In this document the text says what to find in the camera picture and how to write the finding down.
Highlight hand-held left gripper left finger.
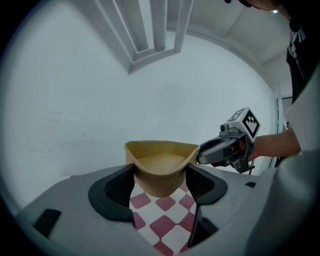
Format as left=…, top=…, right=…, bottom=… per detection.
left=14, top=163, right=166, bottom=256

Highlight grey ceiling pipe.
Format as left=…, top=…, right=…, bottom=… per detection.
left=151, top=0, right=167, bottom=50

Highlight person's head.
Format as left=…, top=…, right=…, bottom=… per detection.
left=238, top=0, right=292, bottom=21

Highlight person's right hand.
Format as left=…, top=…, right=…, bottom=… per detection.
left=231, top=138, right=247, bottom=156

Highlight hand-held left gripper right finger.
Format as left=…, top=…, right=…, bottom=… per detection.
left=179, top=163, right=278, bottom=256

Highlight red white checkered table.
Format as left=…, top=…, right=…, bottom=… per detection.
left=128, top=183, right=201, bottom=256

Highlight yellow plastic tray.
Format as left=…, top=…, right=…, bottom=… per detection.
left=124, top=140, right=201, bottom=198

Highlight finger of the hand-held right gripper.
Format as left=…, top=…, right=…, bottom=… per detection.
left=211, top=159, right=235, bottom=169
left=198, top=137, right=236, bottom=165

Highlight person's right forearm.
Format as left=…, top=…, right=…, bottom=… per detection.
left=249, top=128, right=302, bottom=161

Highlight person's black printed shirt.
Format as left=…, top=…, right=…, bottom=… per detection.
left=285, top=18, right=316, bottom=104

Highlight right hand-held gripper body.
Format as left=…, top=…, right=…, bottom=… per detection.
left=219, top=106, right=262, bottom=175

